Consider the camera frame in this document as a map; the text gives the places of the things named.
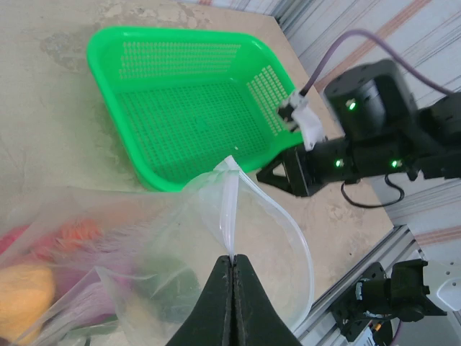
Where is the green plastic mesh basket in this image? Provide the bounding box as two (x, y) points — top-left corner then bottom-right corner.
(86, 25), (305, 193)

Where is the clear zip-top plastic bag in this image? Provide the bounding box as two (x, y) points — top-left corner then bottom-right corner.
(0, 154), (316, 346)

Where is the dark green toy vegetable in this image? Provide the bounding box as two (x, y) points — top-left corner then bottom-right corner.
(143, 259), (203, 322)

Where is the pale yellow oblong toy food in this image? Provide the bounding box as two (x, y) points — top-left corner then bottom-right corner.
(118, 303), (164, 346)

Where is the red toy apple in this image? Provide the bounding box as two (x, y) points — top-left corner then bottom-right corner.
(0, 224), (34, 254)

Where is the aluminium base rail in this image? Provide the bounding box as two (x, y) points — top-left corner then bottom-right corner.
(287, 224), (423, 340)

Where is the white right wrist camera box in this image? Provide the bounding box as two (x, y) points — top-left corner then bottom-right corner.
(278, 89), (323, 151)

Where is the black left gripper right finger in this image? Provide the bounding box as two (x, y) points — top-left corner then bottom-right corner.
(229, 254), (302, 346)

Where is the orange toy food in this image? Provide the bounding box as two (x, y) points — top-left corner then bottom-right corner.
(56, 218), (104, 247)

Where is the purple toy sweet potato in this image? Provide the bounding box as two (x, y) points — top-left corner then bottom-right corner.
(53, 258), (138, 326)

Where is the yellow round toy fruit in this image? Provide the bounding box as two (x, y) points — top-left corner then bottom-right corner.
(0, 262), (57, 344)

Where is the thin black right gripper cable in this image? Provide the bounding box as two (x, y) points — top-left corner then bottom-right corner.
(339, 172), (405, 210)

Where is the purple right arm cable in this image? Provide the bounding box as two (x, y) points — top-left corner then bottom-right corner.
(303, 30), (455, 97)

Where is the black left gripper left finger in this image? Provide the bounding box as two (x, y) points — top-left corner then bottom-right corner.
(167, 254), (231, 346)

